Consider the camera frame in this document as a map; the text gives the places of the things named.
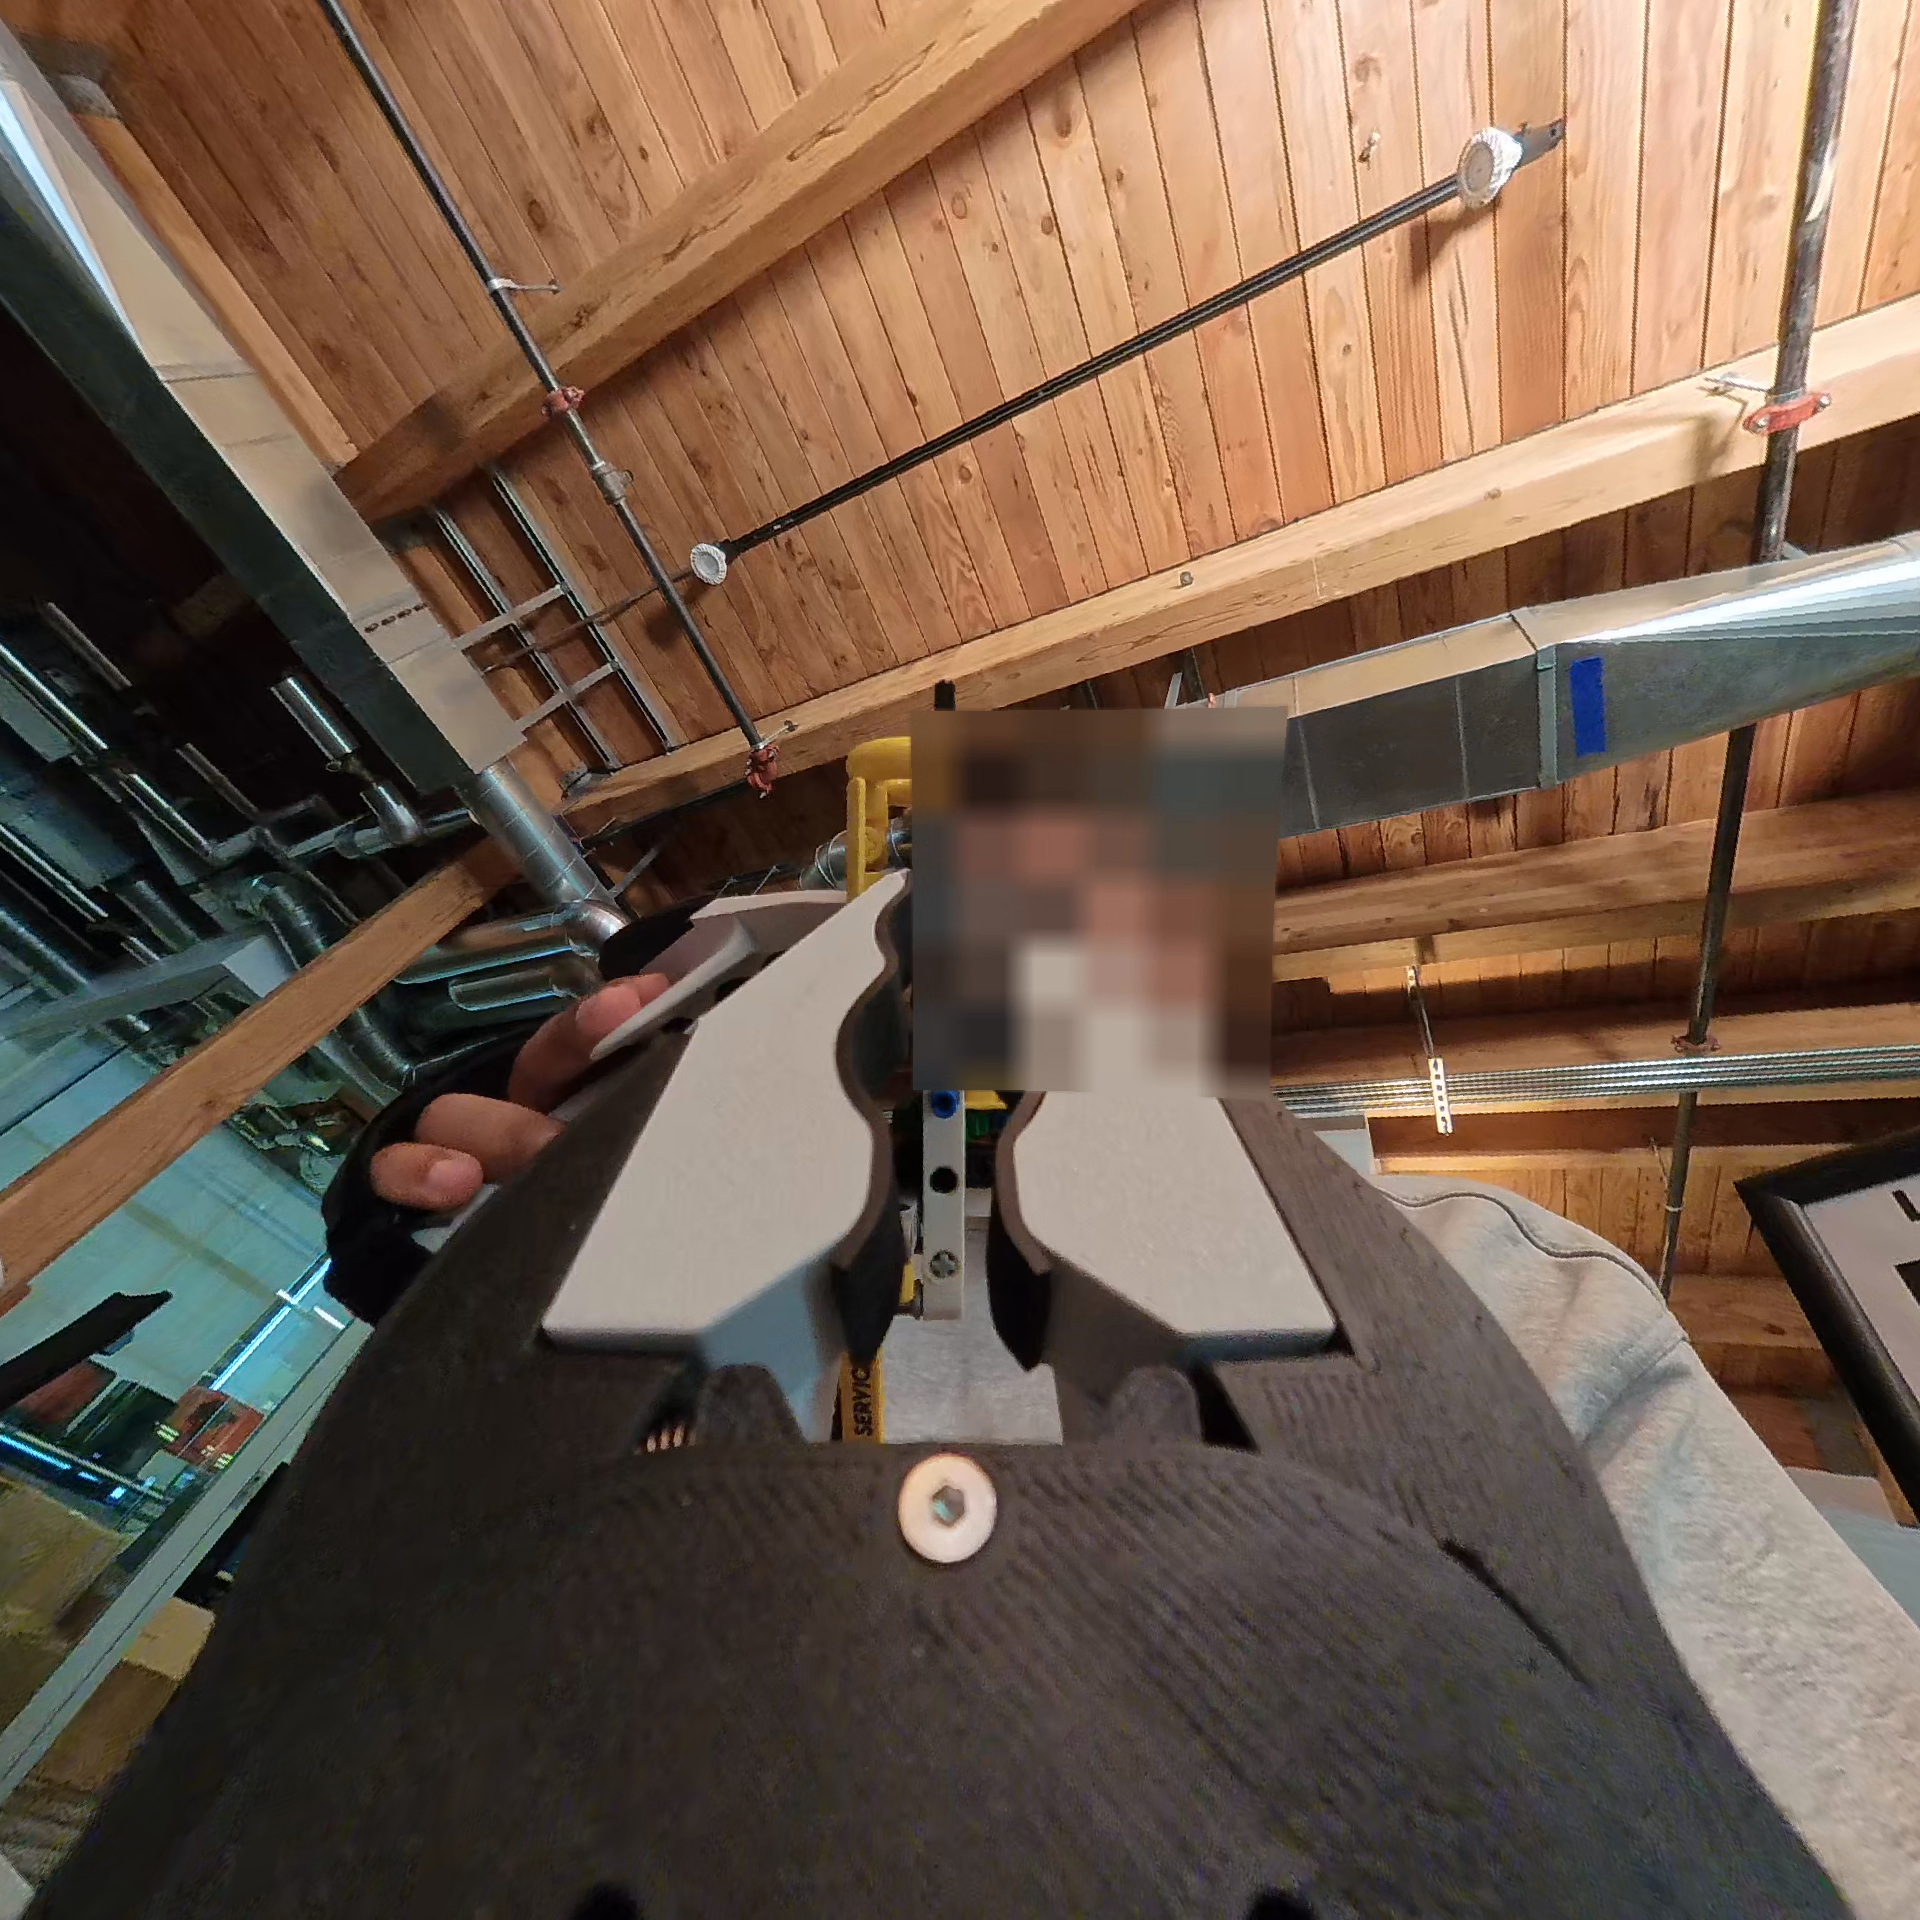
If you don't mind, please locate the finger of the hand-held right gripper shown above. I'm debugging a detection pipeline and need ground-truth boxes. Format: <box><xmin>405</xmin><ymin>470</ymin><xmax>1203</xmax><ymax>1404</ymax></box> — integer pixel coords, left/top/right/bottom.
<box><xmin>589</xmin><ymin>889</ymin><xmax>903</xmax><ymax>1062</ymax></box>

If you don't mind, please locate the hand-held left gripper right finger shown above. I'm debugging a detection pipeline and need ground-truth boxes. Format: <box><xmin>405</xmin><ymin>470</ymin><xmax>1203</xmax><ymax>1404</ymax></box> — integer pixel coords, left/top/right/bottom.
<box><xmin>985</xmin><ymin>1094</ymin><xmax>1340</xmax><ymax>1399</ymax></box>

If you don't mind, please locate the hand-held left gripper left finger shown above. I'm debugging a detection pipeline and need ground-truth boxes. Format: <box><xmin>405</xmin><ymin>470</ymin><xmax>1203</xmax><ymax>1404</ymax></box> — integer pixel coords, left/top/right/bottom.
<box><xmin>538</xmin><ymin>869</ymin><xmax>913</xmax><ymax>1446</ymax></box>

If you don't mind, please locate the person's right hand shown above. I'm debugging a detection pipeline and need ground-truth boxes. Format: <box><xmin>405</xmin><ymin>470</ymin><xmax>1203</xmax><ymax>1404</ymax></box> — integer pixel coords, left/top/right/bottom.
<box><xmin>322</xmin><ymin>974</ymin><xmax>672</xmax><ymax>1329</ymax></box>

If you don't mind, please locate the bundle of metal pipes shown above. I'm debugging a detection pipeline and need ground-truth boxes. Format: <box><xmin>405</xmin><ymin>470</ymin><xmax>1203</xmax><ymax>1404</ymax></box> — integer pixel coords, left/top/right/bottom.
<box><xmin>0</xmin><ymin>590</ymin><xmax>632</xmax><ymax>1084</ymax></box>

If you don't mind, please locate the metal strut channel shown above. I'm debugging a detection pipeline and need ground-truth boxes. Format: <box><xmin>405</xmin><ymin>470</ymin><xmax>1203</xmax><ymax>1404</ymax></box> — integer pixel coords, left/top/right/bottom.
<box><xmin>1276</xmin><ymin>1048</ymin><xmax>1920</xmax><ymax>1112</ymax></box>

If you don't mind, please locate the black angled bar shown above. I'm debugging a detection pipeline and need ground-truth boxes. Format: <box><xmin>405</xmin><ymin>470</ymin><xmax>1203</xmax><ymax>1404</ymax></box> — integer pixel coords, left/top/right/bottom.
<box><xmin>0</xmin><ymin>1291</ymin><xmax>172</xmax><ymax>1406</ymax></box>

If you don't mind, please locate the black framed picture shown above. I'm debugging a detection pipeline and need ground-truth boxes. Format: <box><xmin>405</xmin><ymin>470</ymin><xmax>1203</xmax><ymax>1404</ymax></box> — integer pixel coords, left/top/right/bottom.
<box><xmin>1737</xmin><ymin>1126</ymin><xmax>1920</xmax><ymax>1519</ymax></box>

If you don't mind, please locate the black rod with round plates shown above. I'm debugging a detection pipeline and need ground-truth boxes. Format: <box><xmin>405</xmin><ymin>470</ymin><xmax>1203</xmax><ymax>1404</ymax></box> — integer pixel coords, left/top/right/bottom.
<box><xmin>690</xmin><ymin>121</ymin><xmax>1565</xmax><ymax>590</ymax></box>

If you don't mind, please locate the cardboard box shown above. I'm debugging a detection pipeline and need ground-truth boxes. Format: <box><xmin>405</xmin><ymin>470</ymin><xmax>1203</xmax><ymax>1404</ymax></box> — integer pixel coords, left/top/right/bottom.
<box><xmin>112</xmin><ymin>1591</ymin><xmax>217</xmax><ymax>1689</ymax></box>

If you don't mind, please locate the dark sprinkler pipe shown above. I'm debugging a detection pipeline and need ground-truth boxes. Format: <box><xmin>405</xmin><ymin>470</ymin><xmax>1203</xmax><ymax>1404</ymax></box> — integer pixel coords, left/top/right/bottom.
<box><xmin>318</xmin><ymin>0</ymin><xmax>785</xmax><ymax>795</ymax></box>

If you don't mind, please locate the thick metal pipe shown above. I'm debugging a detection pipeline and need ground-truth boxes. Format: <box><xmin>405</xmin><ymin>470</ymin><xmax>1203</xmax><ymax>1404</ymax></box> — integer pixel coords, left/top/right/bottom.
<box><xmin>1654</xmin><ymin>0</ymin><xmax>1866</xmax><ymax>1297</ymax></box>

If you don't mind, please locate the round spiral metal duct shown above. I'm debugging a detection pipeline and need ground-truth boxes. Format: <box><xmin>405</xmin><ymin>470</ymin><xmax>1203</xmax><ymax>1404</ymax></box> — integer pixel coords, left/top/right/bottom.
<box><xmin>465</xmin><ymin>757</ymin><xmax>632</xmax><ymax>947</ymax></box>

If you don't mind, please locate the metal cable tray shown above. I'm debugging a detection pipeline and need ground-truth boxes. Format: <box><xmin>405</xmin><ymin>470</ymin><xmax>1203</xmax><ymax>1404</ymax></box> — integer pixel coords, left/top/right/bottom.
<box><xmin>425</xmin><ymin>462</ymin><xmax>677</xmax><ymax>750</ymax></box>

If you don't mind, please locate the rectangular metal air duct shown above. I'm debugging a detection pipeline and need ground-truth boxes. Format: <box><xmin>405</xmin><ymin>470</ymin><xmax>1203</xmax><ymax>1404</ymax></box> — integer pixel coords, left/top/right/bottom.
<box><xmin>1221</xmin><ymin>531</ymin><xmax>1920</xmax><ymax>836</ymax></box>

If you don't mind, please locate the large silver air duct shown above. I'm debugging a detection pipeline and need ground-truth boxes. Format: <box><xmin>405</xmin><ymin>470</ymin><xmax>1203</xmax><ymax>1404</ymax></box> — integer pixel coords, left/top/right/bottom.
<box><xmin>0</xmin><ymin>20</ymin><xmax>534</xmax><ymax>795</ymax></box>

